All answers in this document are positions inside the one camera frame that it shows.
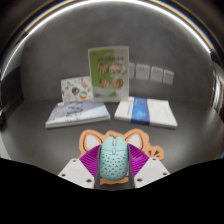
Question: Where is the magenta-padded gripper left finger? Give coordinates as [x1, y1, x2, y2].
[57, 144, 102, 189]

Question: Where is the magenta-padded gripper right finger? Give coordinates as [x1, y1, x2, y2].
[127, 143, 171, 189]

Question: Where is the mint green perforated computer mouse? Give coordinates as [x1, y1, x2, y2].
[98, 134, 131, 182]

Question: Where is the corgi-shaped orange mouse pad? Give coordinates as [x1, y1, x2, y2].
[78, 128, 165, 186]

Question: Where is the white book with blue band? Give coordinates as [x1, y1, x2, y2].
[113, 96, 179, 130]

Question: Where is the large grey-white illustrated book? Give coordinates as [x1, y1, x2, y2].
[44, 99, 111, 130]

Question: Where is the white sticker sheet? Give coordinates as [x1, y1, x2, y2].
[60, 75, 94, 104]

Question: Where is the green standing menu sign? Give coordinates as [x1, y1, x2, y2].
[87, 45, 130, 103]

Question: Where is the black flat panel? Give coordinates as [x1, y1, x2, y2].
[0, 64, 25, 113]

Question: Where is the white wall socket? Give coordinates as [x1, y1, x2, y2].
[150, 66, 165, 83]
[135, 63, 151, 81]
[162, 69, 175, 86]

